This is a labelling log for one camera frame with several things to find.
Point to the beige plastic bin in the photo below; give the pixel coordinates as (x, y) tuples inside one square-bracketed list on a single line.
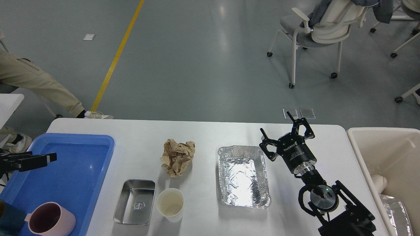
[(393, 153)]

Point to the teal object at corner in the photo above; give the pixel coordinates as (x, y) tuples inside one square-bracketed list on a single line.
[(12, 219)]

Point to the blue plastic tray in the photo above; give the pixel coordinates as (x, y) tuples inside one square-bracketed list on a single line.
[(74, 180)]

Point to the pink mug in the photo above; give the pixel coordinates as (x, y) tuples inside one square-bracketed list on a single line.
[(51, 219)]

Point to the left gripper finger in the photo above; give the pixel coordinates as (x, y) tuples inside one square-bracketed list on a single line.
[(26, 164), (16, 156)]

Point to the white office chair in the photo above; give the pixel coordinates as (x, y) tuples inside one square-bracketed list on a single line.
[(334, 27)]

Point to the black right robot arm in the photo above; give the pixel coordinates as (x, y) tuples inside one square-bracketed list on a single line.
[(338, 210)]

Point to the stainless steel rectangular dish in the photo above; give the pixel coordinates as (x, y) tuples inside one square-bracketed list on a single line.
[(135, 203)]

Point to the white side table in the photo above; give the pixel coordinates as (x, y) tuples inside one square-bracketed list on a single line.
[(8, 105)]

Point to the white paper cup in bin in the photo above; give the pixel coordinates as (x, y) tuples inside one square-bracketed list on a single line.
[(380, 183)]

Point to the foil tray in bin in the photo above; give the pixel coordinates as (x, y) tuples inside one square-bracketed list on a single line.
[(397, 215)]

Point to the aluminium foil tray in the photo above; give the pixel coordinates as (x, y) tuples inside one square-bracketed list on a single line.
[(243, 177)]

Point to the black right robotiq gripper body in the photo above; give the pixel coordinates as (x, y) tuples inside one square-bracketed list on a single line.
[(295, 152)]

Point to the person in beige trousers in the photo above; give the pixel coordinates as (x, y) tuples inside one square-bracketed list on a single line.
[(21, 72)]

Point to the crumpled brown paper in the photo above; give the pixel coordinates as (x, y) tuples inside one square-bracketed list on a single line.
[(176, 157)]

